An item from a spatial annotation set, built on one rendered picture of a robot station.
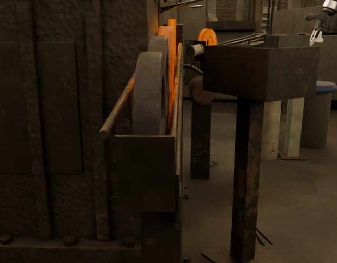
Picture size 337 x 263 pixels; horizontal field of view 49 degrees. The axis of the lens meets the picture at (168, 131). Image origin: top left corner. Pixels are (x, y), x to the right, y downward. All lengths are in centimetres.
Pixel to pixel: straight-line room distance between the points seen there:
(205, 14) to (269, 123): 222
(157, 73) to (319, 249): 116
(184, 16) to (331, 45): 157
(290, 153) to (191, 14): 235
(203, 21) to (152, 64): 381
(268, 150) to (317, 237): 90
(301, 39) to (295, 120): 149
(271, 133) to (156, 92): 191
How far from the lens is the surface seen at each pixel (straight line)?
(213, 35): 214
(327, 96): 268
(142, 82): 47
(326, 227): 167
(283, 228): 161
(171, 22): 157
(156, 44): 67
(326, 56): 393
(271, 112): 231
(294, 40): 373
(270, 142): 235
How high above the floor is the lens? 75
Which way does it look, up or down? 15 degrees down
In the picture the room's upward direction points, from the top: straight up
